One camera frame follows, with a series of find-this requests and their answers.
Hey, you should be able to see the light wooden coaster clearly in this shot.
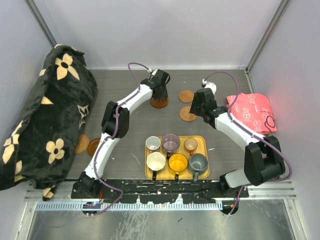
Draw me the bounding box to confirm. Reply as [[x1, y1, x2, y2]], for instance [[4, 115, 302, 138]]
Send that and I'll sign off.
[[179, 106, 197, 122], [178, 90, 194, 103]]

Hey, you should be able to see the dark brown ringed coaster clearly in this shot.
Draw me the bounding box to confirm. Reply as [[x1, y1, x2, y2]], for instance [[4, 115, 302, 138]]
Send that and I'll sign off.
[[149, 97, 169, 109]]

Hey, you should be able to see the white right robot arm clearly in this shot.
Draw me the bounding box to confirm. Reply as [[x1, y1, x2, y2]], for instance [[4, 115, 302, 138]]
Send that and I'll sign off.
[[190, 88, 286, 197]]

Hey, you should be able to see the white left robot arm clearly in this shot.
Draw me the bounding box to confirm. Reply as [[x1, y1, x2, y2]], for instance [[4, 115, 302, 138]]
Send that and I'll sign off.
[[78, 69, 171, 198]]

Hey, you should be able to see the small orange cup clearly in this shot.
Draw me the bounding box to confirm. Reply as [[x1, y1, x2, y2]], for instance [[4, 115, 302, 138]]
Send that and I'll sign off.
[[184, 138, 198, 156]]

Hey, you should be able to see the light woven coaster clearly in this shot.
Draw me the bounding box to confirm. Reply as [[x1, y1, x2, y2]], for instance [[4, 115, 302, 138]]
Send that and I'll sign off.
[[75, 134, 90, 154]]

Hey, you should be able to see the pink patterned plastic package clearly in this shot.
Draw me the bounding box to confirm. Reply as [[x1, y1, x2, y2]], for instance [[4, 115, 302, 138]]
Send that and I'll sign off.
[[226, 93, 278, 135]]

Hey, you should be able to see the purple glass mug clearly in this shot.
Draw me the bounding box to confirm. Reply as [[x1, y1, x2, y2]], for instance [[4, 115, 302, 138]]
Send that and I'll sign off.
[[161, 133, 181, 160]]

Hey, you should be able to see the grey mug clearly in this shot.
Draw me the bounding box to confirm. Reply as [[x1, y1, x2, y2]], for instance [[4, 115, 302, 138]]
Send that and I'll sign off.
[[188, 153, 208, 182]]

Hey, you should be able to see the yellow plastic tray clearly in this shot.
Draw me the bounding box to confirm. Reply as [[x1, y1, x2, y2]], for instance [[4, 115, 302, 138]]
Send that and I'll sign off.
[[144, 135, 208, 180]]

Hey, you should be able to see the small white mug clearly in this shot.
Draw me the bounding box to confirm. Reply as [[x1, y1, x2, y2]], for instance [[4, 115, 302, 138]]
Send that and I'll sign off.
[[145, 136, 161, 154]]

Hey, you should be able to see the yellow mug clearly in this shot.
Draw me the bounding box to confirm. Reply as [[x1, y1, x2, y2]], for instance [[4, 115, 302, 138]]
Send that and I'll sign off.
[[168, 153, 188, 182]]

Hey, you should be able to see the large white mug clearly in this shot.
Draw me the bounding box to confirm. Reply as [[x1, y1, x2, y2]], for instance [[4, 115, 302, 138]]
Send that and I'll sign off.
[[146, 152, 166, 181]]

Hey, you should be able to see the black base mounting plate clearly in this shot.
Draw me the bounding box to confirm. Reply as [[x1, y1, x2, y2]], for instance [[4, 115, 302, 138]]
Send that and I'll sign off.
[[71, 179, 240, 204]]

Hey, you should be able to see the black floral plush blanket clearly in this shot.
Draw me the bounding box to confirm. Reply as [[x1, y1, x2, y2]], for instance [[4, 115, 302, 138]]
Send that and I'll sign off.
[[0, 44, 98, 201]]

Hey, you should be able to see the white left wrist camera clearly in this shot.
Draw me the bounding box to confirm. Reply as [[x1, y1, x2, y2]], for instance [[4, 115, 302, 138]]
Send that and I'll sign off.
[[147, 68, 158, 76]]

